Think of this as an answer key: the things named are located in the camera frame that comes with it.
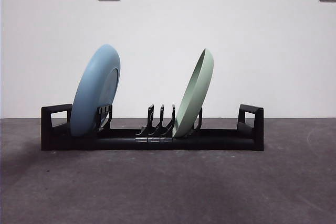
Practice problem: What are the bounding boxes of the light blue round plate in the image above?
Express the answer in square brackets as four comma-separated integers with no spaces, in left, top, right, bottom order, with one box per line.
[70,44,122,137]

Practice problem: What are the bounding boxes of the pale green round plate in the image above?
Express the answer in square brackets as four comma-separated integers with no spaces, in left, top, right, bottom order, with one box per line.
[172,48,215,139]

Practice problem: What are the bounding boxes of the black plastic plate rack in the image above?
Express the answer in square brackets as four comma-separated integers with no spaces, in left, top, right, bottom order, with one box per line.
[40,103,265,152]

